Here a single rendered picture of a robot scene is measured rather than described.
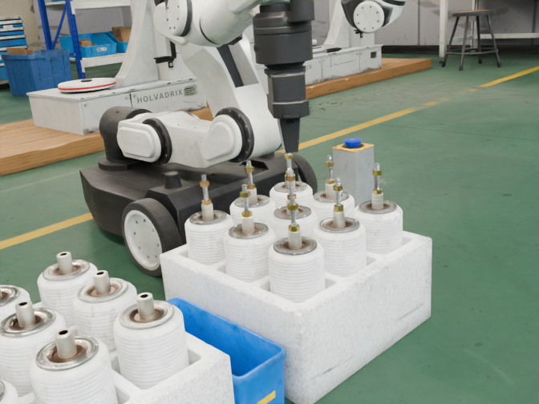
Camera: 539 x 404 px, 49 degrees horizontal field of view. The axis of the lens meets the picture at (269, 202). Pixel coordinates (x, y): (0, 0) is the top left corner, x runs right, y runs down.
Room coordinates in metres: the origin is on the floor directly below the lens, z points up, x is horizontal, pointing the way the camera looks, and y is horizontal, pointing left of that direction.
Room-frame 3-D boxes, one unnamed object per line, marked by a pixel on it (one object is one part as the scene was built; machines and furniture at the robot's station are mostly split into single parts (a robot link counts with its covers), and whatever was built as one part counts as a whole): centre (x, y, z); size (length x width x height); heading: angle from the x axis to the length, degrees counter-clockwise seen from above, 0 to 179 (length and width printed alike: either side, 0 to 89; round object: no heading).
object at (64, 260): (0.89, 0.34, 0.26); 0.02 x 0.02 x 0.03
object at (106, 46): (6.17, 1.70, 0.36); 0.50 x 0.38 x 0.21; 46
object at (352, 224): (1.00, -0.12, 0.25); 0.08 x 0.08 x 0.01
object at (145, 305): (0.72, 0.18, 0.26); 0.02 x 0.02 x 0.03
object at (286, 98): (0.92, -0.04, 0.54); 0.13 x 0.10 x 0.12; 5
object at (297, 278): (0.92, -0.04, 0.16); 0.10 x 0.10 x 0.18
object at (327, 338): (1.09, -0.04, 0.09); 0.39 x 0.39 x 0.18; 43
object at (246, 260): (1.01, 0.04, 0.16); 0.10 x 0.10 x 0.18
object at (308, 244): (0.92, -0.04, 0.25); 0.08 x 0.08 x 0.01
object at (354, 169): (1.34, -0.20, 0.16); 0.07 x 0.07 x 0.31; 43
